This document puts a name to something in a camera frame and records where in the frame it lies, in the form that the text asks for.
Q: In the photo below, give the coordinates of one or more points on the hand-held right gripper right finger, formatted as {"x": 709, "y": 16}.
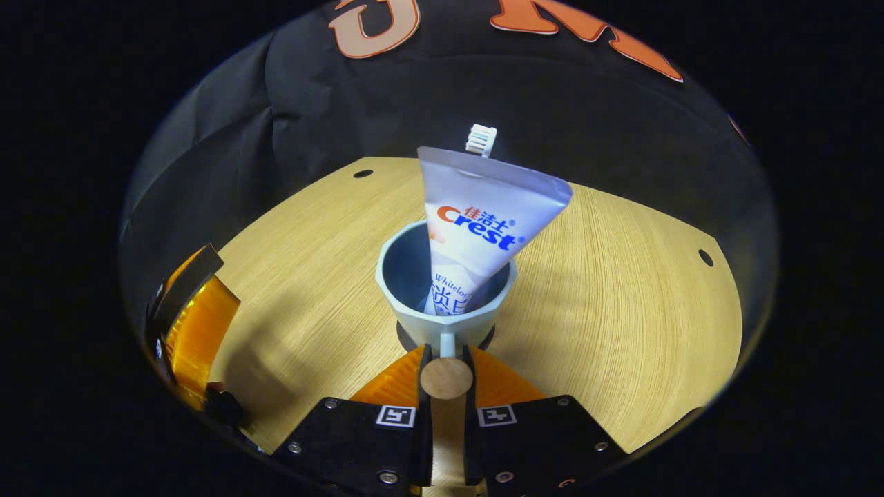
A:
{"x": 539, "y": 449}

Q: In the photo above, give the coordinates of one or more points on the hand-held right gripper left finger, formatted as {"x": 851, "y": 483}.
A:
{"x": 359, "y": 449}

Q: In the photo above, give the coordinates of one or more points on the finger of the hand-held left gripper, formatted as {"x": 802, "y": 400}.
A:
{"x": 186, "y": 290}
{"x": 200, "y": 338}

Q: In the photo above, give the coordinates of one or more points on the dark brown round coaster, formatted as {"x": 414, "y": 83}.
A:
{"x": 404, "y": 338}

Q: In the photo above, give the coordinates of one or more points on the white toothpaste tube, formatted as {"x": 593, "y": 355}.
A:
{"x": 483, "y": 207}

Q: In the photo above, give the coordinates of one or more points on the white toothbrush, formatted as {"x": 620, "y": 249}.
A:
{"x": 481, "y": 140}

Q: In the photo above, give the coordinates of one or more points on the light wooden desktop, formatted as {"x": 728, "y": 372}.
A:
{"x": 621, "y": 310}

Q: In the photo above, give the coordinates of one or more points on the black backdrop cloth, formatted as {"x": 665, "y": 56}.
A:
{"x": 345, "y": 103}

